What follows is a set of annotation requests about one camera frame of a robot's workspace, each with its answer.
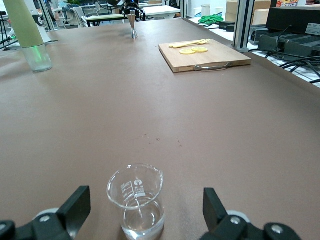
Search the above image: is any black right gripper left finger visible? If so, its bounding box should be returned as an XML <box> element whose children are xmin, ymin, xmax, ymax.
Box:
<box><xmin>0</xmin><ymin>185</ymin><xmax>91</xmax><ymax>240</ymax></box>

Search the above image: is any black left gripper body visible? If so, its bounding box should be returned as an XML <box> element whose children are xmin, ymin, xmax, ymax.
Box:
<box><xmin>124</xmin><ymin>0</ymin><xmax>141</xmax><ymax>11</ymax></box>

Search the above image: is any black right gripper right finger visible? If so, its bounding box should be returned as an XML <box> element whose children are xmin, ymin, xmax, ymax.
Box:
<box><xmin>199</xmin><ymin>187</ymin><xmax>303</xmax><ymax>240</ymax></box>

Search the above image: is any steel double jigger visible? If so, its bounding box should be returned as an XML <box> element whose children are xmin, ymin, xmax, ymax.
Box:
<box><xmin>126</xmin><ymin>13</ymin><xmax>139</xmax><ymax>40</ymax></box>

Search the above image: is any clear glass measuring beaker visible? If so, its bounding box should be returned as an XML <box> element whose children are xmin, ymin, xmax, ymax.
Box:
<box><xmin>106</xmin><ymin>163</ymin><xmax>166</xmax><ymax>240</ymax></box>

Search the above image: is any white office table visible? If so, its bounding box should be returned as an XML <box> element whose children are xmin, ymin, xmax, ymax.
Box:
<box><xmin>142</xmin><ymin>5</ymin><xmax>181</xmax><ymax>20</ymax></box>

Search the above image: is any wooden top office table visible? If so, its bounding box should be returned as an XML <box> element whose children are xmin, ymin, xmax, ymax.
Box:
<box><xmin>84</xmin><ymin>13</ymin><xmax>126</xmax><ymax>27</ymax></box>

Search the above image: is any yellow plastic knife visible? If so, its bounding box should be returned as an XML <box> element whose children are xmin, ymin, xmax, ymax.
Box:
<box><xmin>168</xmin><ymin>39</ymin><xmax>210</xmax><ymax>48</ymax></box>

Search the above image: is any yellow plastic fork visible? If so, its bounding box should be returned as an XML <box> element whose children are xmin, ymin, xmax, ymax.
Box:
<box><xmin>174</xmin><ymin>38</ymin><xmax>212</xmax><ymax>49</ymax></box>

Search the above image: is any wooden cutting board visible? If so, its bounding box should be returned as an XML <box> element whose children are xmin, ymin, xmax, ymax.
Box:
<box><xmin>158</xmin><ymin>38</ymin><xmax>252</xmax><ymax>74</ymax></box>

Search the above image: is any black power adapter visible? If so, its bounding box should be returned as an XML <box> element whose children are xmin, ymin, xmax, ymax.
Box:
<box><xmin>218</xmin><ymin>21</ymin><xmax>237</xmax><ymax>32</ymax></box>

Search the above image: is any brown table cover mat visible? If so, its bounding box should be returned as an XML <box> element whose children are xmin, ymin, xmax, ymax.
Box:
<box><xmin>0</xmin><ymin>17</ymin><xmax>320</xmax><ymax>240</ymax></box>

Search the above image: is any green bottle with clear base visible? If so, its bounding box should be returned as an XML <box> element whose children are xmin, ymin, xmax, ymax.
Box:
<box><xmin>2</xmin><ymin>0</ymin><xmax>54</xmax><ymax>74</ymax></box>

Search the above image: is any cardboard box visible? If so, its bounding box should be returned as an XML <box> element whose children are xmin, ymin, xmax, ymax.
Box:
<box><xmin>226</xmin><ymin>0</ymin><xmax>272</xmax><ymax>26</ymax></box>

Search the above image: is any black finned equipment case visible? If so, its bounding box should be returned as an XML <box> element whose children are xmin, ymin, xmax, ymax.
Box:
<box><xmin>257</xmin><ymin>32</ymin><xmax>320</xmax><ymax>60</ymax></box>

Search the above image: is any black controller box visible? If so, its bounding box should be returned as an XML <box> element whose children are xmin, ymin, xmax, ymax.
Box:
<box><xmin>266</xmin><ymin>6</ymin><xmax>320</xmax><ymax>38</ymax></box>

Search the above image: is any green rope pile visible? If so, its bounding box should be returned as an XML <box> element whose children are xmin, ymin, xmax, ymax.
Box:
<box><xmin>198</xmin><ymin>14</ymin><xmax>225</xmax><ymax>26</ymax></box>

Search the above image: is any aluminium frame post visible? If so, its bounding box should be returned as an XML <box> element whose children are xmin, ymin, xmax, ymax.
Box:
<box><xmin>232</xmin><ymin>0</ymin><xmax>256</xmax><ymax>53</ymax></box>

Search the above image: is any black floor cable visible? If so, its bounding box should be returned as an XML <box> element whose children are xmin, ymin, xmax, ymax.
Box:
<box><xmin>249</xmin><ymin>48</ymin><xmax>320</xmax><ymax>85</ymax></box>

